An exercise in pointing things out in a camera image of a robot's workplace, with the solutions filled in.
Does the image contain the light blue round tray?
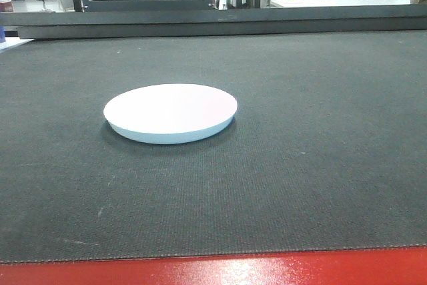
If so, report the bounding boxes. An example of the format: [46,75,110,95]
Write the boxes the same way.
[103,83,238,145]

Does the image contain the dark grey fabric mat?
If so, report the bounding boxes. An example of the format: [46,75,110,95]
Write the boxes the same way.
[1,31,426,263]

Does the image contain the black round stool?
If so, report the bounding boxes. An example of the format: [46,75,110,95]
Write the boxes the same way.
[36,0,51,12]

